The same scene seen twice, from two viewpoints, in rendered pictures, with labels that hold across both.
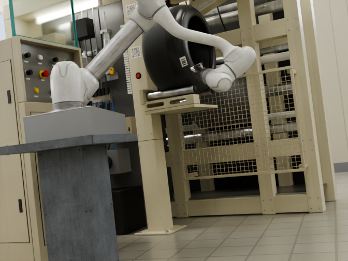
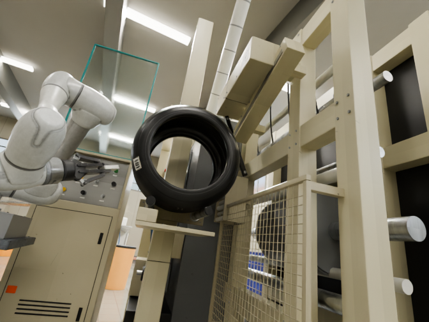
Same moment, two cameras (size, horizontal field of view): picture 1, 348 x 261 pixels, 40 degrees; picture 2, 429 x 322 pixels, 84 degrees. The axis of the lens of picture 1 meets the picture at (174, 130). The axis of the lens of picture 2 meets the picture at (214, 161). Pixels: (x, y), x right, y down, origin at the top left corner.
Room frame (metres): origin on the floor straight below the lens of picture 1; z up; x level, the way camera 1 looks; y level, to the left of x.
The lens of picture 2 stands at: (2.40, -1.17, 0.74)
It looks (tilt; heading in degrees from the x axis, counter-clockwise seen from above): 20 degrees up; 49
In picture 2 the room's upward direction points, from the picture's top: 8 degrees clockwise
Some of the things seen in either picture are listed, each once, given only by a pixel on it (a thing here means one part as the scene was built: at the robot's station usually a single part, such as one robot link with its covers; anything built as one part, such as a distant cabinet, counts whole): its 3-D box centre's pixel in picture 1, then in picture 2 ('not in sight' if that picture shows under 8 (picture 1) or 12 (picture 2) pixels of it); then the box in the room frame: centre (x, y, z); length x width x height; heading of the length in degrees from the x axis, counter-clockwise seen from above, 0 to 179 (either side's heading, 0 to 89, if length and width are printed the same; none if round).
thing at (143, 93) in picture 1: (157, 98); (172, 213); (3.22, 0.09, 0.90); 0.40 x 0.03 x 0.10; 152
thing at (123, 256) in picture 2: not in sight; (119, 266); (4.10, 2.56, 0.29); 0.38 x 0.37 x 0.58; 162
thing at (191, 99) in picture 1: (171, 103); (146, 217); (3.01, 0.00, 0.84); 0.36 x 0.09 x 0.06; 62
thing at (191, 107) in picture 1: (182, 109); (172, 229); (3.14, -0.07, 0.80); 0.37 x 0.36 x 0.02; 152
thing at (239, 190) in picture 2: not in sight; (230, 200); (3.58, -0.05, 1.05); 0.20 x 0.15 x 0.30; 62
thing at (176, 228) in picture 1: (160, 229); not in sight; (3.24, 0.17, 0.01); 0.27 x 0.27 x 0.02; 62
